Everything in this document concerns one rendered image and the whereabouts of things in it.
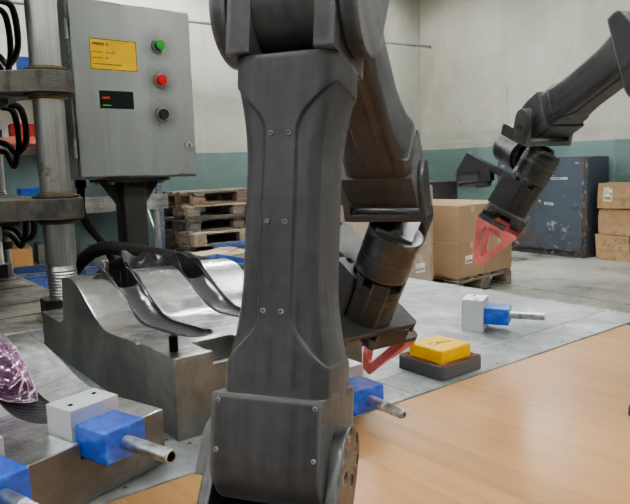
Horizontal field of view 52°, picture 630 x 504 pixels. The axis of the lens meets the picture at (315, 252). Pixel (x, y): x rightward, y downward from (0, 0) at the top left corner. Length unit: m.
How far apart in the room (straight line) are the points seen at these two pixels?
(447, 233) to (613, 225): 2.65
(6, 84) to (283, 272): 1.10
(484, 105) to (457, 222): 4.04
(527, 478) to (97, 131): 1.21
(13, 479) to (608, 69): 0.80
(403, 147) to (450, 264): 4.84
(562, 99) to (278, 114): 0.69
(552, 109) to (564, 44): 7.47
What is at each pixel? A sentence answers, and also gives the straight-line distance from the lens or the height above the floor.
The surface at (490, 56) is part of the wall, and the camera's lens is 9.17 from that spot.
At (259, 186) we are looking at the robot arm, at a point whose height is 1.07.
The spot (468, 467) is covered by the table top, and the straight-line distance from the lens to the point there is 0.65.
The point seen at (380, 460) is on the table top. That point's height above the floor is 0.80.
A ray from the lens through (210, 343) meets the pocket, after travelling 0.76.
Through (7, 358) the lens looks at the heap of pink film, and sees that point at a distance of 0.73.
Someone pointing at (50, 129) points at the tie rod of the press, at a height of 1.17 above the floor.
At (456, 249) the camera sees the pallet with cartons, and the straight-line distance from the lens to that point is 5.34.
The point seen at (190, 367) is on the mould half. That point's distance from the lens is 0.70.
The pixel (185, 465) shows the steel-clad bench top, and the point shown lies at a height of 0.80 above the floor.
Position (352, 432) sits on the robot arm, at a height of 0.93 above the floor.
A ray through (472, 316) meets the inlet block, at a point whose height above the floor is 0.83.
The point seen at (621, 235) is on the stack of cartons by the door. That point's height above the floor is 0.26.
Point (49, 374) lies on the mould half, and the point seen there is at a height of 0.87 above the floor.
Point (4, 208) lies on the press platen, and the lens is 1.41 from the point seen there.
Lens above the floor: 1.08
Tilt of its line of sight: 7 degrees down
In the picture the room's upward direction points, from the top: 2 degrees counter-clockwise
